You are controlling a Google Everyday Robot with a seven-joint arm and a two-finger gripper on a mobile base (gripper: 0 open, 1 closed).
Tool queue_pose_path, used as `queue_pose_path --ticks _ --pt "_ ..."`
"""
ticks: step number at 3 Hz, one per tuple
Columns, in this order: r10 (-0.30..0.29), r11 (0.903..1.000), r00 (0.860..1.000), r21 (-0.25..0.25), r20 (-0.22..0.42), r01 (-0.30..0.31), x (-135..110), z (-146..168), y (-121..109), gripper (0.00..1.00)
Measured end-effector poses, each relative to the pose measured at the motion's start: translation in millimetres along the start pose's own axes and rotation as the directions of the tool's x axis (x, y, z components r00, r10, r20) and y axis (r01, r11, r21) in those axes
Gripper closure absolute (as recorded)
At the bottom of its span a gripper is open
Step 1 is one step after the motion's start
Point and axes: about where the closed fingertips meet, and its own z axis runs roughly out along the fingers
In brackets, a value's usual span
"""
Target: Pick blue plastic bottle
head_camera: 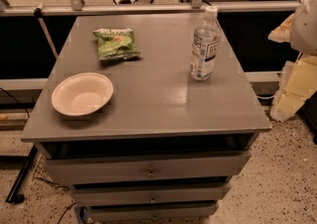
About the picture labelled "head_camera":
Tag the bottom grey drawer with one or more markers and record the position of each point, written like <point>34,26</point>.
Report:
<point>151,212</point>

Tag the green snack bag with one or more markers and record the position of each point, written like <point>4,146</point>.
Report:
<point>116,44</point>

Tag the clear plastic water bottle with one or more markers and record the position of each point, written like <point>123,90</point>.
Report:
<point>206,40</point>

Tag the grey drawer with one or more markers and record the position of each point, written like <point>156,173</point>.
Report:
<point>151,212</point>
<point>150,194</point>
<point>102,170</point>

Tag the top grey drawer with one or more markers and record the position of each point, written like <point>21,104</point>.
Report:
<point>102,170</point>

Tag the black metal floor bar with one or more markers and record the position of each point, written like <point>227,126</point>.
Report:
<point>14,196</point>

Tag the middle grey drawer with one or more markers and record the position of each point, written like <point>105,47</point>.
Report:
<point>150,194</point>

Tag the grey drawer cabinet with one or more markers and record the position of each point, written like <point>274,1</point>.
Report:
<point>156,108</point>

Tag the white paper bowl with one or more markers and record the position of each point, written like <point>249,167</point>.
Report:
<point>82,94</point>

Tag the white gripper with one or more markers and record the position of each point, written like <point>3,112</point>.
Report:
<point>305,25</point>

